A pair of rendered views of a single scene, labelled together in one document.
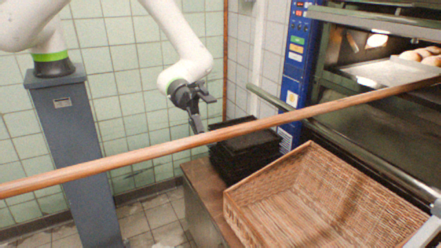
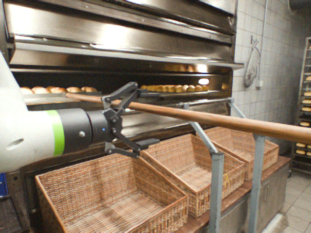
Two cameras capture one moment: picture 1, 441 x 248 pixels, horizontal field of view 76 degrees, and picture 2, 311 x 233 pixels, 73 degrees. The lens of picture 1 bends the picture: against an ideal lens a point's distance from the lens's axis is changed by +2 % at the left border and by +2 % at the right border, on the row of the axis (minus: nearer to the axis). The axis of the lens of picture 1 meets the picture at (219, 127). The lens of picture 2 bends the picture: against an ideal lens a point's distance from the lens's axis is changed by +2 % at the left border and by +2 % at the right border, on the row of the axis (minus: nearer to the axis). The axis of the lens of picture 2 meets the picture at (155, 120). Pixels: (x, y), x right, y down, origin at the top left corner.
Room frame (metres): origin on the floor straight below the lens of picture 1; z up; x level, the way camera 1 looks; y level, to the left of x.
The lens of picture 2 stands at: (0.84, 0.59, 1.29)
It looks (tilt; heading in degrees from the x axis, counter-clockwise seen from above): 11 degrees down; 255
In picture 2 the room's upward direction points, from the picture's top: straight up
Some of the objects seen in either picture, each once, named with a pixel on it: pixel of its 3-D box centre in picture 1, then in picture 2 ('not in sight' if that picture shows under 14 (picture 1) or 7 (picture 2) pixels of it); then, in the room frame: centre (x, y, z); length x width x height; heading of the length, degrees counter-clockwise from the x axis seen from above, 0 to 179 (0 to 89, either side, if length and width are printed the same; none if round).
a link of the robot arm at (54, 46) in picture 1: (40, 32); not in sight; (1.07, 0.65, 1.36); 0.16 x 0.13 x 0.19; 177
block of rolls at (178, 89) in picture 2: not in sight; (173, 88); (0.06, -1.51, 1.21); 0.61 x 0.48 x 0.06; 116
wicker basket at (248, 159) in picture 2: not in sight; (236, 147); (-0.30, -0.89, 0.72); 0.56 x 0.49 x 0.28; 26
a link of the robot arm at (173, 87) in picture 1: (183, 94); (71, 130); (0.90, 0.12, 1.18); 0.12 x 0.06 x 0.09; 116
